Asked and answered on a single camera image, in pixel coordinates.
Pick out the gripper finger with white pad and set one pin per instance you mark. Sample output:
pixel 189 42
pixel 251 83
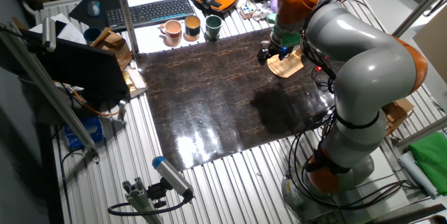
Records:
pixel 263 61
pixel 263 52

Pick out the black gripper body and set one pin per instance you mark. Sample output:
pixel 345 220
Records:
pixel 283 51

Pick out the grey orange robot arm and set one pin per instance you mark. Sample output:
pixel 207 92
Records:
pixel 366 70

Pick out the wooden cup rack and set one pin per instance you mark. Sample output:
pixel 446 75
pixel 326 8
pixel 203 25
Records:
pixel 288 67

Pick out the clear crumpled plastic bag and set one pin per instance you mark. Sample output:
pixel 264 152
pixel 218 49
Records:
pixel 261 14

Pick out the Rubik's cube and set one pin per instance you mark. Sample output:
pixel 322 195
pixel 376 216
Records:
pixel 248 9

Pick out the purple bag yellow sponge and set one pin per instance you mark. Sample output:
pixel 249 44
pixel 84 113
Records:
pixel 274 4

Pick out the green mug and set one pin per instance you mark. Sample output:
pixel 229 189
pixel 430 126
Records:
pixel 213 27

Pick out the dark marble board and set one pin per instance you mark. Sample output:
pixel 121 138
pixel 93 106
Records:
pixel 209 95

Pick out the yellow brown mug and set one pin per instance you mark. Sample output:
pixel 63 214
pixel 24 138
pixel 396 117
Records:
pixel 192 27

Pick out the pink mug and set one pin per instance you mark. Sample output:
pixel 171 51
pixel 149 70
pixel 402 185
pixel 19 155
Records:
pixel 173 32

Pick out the black keyboard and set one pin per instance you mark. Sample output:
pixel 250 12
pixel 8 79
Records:
pixel 150 13

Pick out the cardboard box wooden blocks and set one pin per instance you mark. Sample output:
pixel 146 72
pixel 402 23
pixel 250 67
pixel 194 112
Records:
pixel 398 112

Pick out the gold foil packet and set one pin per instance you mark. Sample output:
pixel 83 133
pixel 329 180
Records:
pixel 131 82

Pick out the brown cardboard box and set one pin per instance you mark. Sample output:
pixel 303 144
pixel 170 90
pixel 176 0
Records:
pixel 115 46

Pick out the brown cardboard sheet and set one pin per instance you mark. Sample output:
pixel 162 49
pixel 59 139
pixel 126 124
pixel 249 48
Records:
pixel 434 46

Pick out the blue mug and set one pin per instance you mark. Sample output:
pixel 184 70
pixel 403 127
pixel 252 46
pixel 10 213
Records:
pixel 91 35

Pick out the blue computer mouse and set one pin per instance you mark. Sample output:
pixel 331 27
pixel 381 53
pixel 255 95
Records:
pixel 93 8

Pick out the white paper roll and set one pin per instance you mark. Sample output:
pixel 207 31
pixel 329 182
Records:
pixel 417 173

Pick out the green cloth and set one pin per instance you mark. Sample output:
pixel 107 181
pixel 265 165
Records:
pixel 431 157

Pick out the black monitor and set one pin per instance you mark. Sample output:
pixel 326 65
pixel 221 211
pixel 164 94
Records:
pixel 80 67

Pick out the short aluminium profile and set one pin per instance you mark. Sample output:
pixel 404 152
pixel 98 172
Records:
pixel 138 196

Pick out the blue tissue pack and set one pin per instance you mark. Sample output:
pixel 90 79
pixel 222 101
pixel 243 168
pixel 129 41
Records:
pixel 89 130

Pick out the black mouse pad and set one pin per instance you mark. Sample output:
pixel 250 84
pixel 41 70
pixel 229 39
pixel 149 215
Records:
pixel 78 13

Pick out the white paper sheets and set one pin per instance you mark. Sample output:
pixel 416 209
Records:
pixel 71 32

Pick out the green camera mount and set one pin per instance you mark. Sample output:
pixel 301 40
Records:
pixel 288 39

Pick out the aluminium frame beam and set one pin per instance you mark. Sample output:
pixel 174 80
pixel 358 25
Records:
pixel 45 88
pixel 422 131
pixel 419 7

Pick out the aluminium frame post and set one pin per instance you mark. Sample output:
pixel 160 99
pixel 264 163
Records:
pixel 125 14

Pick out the silver camera blue cap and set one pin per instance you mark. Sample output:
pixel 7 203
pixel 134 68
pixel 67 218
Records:
pixel 171 175

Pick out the white flat base plate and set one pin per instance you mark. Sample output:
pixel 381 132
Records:
pixel 384 168

